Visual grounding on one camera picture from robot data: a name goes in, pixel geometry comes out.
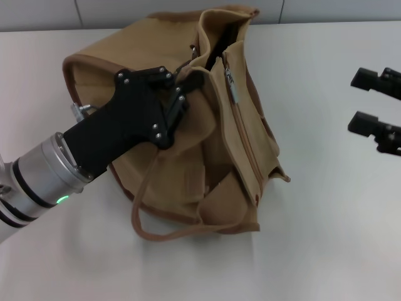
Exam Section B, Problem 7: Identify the large silver zipper pull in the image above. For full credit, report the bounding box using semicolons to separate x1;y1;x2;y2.
223;66;241;104

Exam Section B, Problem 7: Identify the khaki canvas food bag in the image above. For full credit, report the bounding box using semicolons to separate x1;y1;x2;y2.
61;8;292;243

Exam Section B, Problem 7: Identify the left gripper cable with connectors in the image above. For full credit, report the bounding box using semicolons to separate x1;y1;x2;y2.
69;102;98;122

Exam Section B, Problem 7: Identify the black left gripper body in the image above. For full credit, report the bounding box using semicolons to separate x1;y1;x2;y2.
62;65;175;182

